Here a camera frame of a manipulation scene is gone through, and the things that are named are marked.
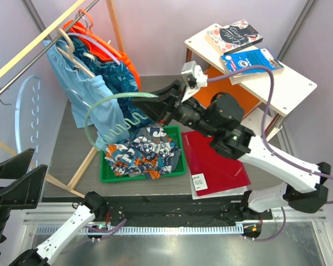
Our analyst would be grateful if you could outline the white papers under folder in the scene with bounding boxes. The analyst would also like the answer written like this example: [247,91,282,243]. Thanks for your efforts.
[190,174,248,200]

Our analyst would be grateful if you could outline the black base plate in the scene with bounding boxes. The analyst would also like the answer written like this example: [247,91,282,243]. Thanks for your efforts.
[104,202,272,227]

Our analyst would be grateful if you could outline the wooden clothes rack frame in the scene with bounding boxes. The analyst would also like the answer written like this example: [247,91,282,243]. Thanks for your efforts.
[0,1,119,197]

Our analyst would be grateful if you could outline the orange folder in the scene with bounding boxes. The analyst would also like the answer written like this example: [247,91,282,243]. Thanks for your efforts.
[194,79,261,119]

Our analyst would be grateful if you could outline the dark teal patterned shorts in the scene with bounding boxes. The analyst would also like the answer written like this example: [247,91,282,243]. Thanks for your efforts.
[71,36,152,132]

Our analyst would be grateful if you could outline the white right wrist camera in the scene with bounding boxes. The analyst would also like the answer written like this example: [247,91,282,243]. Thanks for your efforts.
[181,61,208,103]

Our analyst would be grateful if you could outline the beige hanger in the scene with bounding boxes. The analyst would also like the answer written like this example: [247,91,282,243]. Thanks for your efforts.
[56,28,95,78]

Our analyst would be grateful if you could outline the light blue shorts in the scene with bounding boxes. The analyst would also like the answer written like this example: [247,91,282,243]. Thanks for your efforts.
[46,39,129,144]

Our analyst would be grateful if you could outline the white two-tier side table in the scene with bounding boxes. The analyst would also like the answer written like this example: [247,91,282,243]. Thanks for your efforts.
[181,22,318,152]

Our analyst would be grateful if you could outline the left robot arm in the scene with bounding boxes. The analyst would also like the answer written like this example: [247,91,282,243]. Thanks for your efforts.
[0,149,108,265]

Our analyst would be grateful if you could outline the light blue hanger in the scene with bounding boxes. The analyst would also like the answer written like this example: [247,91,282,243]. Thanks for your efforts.
[0,75,41,167]

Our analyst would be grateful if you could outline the blue cover book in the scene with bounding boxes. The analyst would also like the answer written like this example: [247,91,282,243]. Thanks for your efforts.
[220,48,284,73]

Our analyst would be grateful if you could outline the mint green hanger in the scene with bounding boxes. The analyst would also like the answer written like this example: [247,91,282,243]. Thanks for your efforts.
[84,92,156,151]

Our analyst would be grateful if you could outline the orange teal cartoon shorts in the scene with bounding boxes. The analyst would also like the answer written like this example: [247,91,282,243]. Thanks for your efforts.
[104,126,181,179]

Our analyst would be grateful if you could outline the green plastic tray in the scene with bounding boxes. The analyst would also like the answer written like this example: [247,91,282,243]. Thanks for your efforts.
[99,125,186,183]

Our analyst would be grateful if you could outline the lilac hanger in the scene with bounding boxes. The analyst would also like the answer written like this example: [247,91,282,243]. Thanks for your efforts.
[67,32,121,65]

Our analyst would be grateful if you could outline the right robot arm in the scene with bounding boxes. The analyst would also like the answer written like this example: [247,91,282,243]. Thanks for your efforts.
[131,80,330,219]

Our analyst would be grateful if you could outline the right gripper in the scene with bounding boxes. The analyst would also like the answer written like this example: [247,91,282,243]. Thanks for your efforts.
[130,80,218,139]

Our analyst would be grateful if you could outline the floral cover book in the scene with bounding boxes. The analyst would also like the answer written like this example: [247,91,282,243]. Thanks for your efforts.
[205,19,263,55]

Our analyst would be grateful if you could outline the red folder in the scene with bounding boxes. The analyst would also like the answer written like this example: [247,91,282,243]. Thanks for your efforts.
[181,131,251,196]

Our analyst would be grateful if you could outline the metal clothes rail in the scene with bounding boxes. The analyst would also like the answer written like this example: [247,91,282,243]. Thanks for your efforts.
[0,1,84,96]

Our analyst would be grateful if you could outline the orange hanger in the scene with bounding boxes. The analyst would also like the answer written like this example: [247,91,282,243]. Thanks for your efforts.
[78,9,94,34]

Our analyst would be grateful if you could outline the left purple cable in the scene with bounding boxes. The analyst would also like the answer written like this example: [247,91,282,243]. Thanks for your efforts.
[60,216,130,254]

